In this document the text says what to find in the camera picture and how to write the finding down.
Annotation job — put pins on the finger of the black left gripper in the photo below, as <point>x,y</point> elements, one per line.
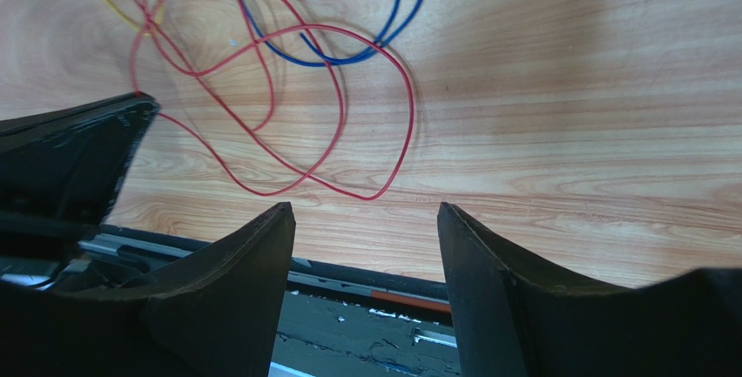
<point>69,166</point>

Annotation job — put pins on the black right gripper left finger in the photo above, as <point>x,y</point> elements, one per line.
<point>214,312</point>

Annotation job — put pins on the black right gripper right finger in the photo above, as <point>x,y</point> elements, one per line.
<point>516,313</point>

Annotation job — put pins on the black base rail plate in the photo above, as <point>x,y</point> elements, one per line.
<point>334,321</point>

